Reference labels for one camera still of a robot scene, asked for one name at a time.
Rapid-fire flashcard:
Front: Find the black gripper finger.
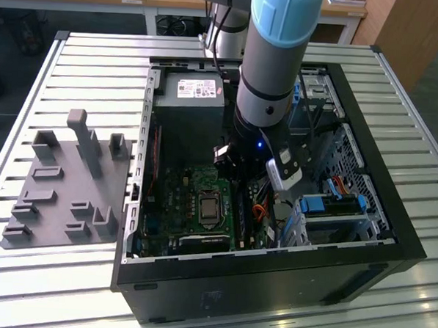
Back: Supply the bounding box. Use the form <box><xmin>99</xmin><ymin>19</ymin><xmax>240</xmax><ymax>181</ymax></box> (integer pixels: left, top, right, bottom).
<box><xmin>210</xmin><ymin>143</ymin><xmax>246</xmax><ymax>185</ymax></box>

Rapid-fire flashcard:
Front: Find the black RAM slot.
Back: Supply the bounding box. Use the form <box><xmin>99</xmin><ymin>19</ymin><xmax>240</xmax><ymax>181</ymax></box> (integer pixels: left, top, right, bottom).
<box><xmin>232</xmin><ymin>183</ymin><xmax>250</xmax><ymax>250</ymax></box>

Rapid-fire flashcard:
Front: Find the CPU socket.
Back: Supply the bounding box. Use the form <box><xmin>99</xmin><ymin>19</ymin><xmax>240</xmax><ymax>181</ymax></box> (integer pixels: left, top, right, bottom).
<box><xmin>194</xmin><ymin>187</ymin><xmax>225</xmax><ymax>231</ymax></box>

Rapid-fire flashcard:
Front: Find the gray power supply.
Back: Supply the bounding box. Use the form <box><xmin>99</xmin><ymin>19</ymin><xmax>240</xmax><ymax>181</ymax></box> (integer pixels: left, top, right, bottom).
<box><xmin>150</xmin><ymin>71</ymin><xmax>228</xmax><ymax>169</ymax></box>

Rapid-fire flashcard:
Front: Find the silver CPU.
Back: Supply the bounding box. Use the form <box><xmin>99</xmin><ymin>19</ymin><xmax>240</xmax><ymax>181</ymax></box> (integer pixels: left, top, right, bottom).
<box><xmin>200</xmin><ymin>198</ymin><xmax>220</xmax><ymax>219</ymax></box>

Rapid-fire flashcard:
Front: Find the blue disk carrier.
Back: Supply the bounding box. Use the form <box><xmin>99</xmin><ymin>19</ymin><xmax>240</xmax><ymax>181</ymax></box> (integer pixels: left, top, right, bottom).
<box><xmin>290</xmin><ymin>82</ymin><xmax>302</xmax><ymax>107</ymax></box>

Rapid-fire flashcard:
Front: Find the green motherboard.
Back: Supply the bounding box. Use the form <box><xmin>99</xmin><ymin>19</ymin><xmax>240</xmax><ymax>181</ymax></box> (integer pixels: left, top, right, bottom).
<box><xmin>140</xmin><ymin>159</ymin><xmax>278</xmax><ymax>265</ymax></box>

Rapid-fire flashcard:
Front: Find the hard disk in blue carrier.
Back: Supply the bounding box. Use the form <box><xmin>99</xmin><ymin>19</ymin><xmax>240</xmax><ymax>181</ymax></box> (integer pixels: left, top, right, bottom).
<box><xmin>297</xmin><ymin>192</ymin><xmax>368</xmax><ymax>219</ymax></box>

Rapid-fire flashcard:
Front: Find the black graphics card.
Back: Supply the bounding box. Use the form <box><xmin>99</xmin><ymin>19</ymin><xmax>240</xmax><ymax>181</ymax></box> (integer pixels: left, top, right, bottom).
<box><xmin>177</xmin><ymin>230</ymin><xmax>232</xmax><ymax>254</ymax></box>

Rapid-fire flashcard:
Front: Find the metal drive cage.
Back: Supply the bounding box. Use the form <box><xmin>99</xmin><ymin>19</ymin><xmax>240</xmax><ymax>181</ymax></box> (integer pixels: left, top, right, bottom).
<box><xmin>285</xmin><ymin>70</ymin><xmax>348</xmax><ymax>149</ymax></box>

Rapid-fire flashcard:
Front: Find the black PC case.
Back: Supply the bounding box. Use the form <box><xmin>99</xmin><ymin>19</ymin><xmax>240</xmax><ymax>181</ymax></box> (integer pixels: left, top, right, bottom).
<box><xmin>108</xmin><ymin>51</ymin><xmax>437</xmax><ymax>328</ymax></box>

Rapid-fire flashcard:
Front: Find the metal disk bay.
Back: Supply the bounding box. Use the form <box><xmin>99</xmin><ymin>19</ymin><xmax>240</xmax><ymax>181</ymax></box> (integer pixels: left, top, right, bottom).
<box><xmin>279</xmin><ymin>205</ymin><xmax>384</xmax><ymax>252</ymax></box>

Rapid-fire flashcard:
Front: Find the black fan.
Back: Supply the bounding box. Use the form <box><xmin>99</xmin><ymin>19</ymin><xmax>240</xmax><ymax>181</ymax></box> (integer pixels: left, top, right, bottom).
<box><xmin>155</xmin><ymin>15</ymin><xmax>193</xmax><ymax>37</ymax></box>

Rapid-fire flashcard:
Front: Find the gray parts rack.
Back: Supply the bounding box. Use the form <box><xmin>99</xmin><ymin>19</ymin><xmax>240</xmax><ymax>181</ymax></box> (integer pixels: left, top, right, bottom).
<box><xmin>0</xmin><ymin>104</ymin><xmax>136</xmax><ymax>256</ymax></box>

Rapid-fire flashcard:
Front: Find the wooden cabinet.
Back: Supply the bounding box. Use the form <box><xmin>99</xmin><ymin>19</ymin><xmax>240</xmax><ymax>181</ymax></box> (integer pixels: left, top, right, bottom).
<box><xmin>349</xmin><ymin>0</ymin><xmax>438</xmax><ymax>94</ymax></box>

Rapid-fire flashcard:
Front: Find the mixed colour wire bundle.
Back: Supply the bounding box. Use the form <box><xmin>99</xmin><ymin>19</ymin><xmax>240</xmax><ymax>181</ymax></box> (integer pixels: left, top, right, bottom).
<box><xmin>255</xmin><ymin>180</ymin><xmax>280</xmax><ymax>208</ymax></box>

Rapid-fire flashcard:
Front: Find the black camera cable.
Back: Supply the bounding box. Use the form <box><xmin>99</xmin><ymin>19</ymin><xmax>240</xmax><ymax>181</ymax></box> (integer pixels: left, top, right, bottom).
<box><xmin>295</xmin><ymin>70</ymin><xmax>324</xmax><ymax>152</ymax></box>

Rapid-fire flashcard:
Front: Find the orange wire bundle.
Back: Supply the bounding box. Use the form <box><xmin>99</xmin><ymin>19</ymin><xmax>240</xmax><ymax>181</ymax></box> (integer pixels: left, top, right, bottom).
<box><xmin>251</xmin><ymin>203</ymin><xmax>274</xmax><ymax>223</ymax></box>

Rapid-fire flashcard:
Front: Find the red wire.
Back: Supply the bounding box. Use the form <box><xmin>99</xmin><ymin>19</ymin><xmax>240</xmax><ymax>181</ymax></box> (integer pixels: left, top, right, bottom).
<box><xmin>146</xmin><ymin>125</ymin><xmax>162</xmax><ymax>200</ymax></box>

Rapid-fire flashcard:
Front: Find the black cable bundle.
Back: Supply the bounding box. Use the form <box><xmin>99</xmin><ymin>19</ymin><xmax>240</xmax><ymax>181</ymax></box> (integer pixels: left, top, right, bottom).
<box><xmin>287</xmin><ymin>119</ymin><xmax>346</xmax><ymax>156</ymax></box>

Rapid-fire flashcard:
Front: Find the blue disk wire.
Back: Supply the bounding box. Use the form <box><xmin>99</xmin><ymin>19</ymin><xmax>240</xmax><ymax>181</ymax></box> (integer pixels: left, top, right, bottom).
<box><xmin>326</xmin><ymin>178</ymin><xmax>343</xmax><ymax>200</ymax></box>

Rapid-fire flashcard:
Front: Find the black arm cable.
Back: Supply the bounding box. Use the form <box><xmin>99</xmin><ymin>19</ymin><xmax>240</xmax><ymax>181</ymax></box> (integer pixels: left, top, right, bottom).
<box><xmin>195</xmin><ymin>1</ymin><xmax>247</xmax><ymax>84</ymax></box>

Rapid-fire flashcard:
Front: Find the orange disk wire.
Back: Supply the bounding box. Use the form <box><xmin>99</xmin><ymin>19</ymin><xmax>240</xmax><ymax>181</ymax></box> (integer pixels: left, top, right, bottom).
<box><xmin>333</xmin><ymin>175</ymin><xmax>356</xmax><ymax>197</ymax></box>

